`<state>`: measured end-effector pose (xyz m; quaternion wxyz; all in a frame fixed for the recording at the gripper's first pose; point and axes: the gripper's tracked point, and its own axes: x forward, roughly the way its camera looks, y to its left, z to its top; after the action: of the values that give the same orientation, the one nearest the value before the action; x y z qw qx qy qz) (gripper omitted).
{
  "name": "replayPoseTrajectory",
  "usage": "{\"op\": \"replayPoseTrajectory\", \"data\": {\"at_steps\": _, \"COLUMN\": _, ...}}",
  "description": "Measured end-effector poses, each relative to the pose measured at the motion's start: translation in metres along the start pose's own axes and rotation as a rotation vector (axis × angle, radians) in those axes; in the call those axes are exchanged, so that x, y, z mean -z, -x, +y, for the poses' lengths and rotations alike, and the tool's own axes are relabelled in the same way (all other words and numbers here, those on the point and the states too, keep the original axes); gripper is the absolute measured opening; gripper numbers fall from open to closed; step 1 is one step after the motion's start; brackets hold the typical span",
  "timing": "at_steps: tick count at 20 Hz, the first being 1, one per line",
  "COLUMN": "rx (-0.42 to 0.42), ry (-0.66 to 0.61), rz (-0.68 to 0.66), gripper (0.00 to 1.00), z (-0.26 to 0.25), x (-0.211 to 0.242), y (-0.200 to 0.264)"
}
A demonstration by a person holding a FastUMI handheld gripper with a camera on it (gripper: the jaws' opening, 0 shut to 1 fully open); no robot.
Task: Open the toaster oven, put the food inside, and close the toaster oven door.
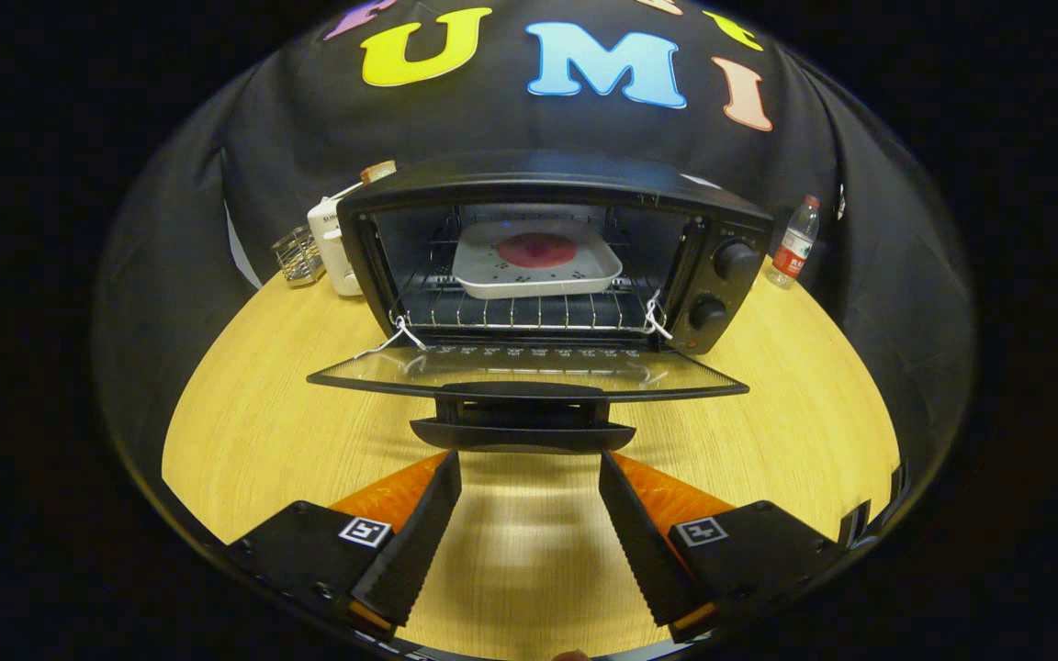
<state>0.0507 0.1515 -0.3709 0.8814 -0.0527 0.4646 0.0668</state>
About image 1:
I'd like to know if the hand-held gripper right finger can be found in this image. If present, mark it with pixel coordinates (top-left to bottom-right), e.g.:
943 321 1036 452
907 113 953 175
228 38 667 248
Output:
598 450 847 644

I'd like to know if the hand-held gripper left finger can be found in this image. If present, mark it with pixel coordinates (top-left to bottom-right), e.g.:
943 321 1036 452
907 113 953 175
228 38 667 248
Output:
226 450 463 639

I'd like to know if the white square plate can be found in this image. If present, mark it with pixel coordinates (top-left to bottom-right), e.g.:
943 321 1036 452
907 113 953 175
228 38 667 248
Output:
452 218 624 300

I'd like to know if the pink round food slice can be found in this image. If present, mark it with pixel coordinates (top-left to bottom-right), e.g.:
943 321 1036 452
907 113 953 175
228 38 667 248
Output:
497 232 579 270

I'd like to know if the black toaster oven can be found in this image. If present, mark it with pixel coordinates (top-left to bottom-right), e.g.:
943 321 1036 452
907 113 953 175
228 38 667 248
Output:
307 151 776 455

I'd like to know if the white bread toaster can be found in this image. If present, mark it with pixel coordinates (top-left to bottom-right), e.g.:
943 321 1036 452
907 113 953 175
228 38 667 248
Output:
307 181 366 297

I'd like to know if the red label water bottle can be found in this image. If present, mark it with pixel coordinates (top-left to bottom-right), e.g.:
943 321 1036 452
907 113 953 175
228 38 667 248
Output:
765 195 821 290

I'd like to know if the black backdrop cloth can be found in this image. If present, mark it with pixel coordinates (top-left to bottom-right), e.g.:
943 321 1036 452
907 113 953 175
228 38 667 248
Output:
93 0 975 478

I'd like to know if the metal wire basket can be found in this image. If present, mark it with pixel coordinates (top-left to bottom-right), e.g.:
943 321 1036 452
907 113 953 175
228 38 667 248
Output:
272 227 326 288

